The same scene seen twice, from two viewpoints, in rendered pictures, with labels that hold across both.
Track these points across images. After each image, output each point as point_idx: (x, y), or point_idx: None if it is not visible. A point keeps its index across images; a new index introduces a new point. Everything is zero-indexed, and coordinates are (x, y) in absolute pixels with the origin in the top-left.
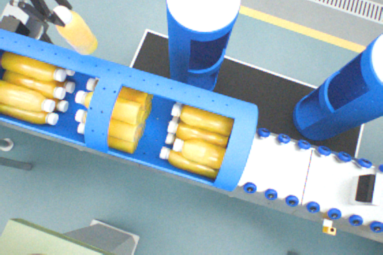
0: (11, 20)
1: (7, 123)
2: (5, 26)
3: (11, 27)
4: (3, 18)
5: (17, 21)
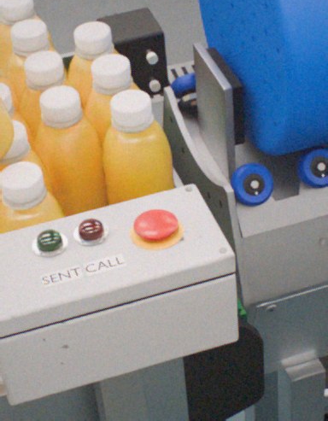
0: (125, 15)
1: (298, 258)
2: (124, 28)
3: (142, 23)
4: (101, 21)
5: (143, 10)
